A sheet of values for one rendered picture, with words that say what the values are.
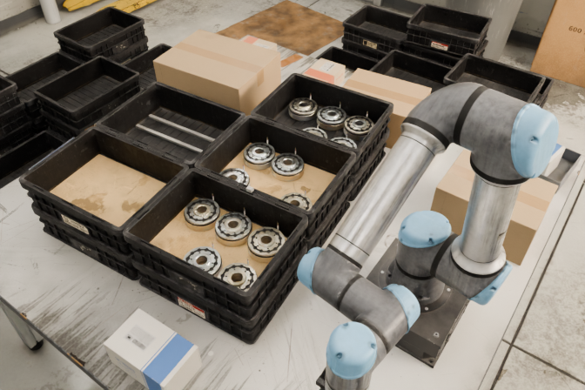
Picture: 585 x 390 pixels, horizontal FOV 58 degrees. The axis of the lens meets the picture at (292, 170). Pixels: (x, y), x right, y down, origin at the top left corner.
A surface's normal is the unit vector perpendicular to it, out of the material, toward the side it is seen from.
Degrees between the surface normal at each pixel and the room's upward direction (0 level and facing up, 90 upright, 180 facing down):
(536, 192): 0
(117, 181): 0
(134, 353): 0
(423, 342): 90
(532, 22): 90
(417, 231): 10
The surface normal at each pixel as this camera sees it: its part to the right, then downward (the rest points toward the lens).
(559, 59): -0.55, 0.30
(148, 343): 0.00, -0.74
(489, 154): -0.72, 0.54
